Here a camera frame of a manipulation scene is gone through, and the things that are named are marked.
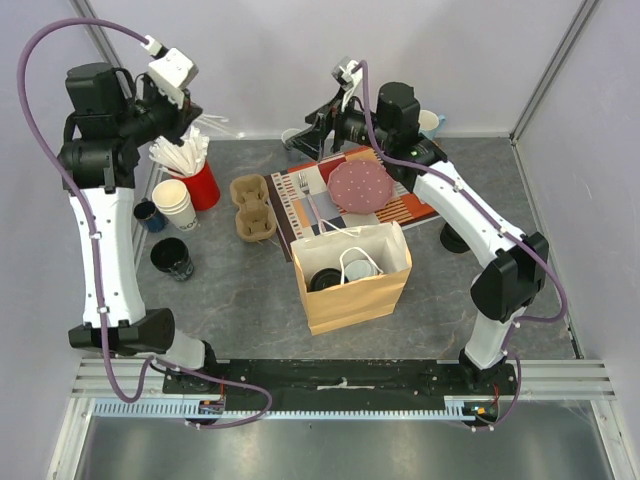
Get white lid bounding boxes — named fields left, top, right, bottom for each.
left=344, top=259, right=378, bottom=282

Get brown paper bag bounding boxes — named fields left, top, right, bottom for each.
left=291, top=222, right=412, bottom=335

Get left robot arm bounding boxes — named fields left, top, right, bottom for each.
left=58, top=62, right=220, bottom=393

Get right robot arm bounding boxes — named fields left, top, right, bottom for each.
left=283, top=82, right=549, bottom=394

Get small grey patterned mug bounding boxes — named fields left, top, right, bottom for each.
left=281, top=128, right=304, bottom=163

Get light blue mug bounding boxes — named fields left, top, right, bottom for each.
left=419, top=110, right=446, bottom=141

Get pink dotted plate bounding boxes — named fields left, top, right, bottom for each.
left=327, top=160, right=395, bottom=215

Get white wrapped straws bundle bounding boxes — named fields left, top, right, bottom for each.
left=149, top=127, right=210, bottom=179

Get white paper cup stack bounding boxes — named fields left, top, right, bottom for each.
left=152, top=179, right=198, bottom=231

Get dark blue mug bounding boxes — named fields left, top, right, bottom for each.
left=133, top=198, right=168, bottom=233

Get red straw holder cup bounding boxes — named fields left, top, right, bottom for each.
left=172, top=160, right=221, bottom=211

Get black lid stack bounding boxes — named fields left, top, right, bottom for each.
left=440, top=223, right=470, bottom=254

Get black plastic cup stack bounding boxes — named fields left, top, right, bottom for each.
left=150, top=237, right=195, bottom=281

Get fork pink handle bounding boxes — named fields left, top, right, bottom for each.
left=297, top=171, right=325, bottom=233

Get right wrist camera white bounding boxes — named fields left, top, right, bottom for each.
left=331, top=56, right=363, bottom=111

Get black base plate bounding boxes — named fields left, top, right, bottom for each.
left=162, top=357, right=521, bottom=412

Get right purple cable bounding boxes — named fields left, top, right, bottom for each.
left=357, top=59, right=570, bottom=434

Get cable duct rail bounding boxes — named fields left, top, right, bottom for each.
left=91, top=398, right=479, bottom=421

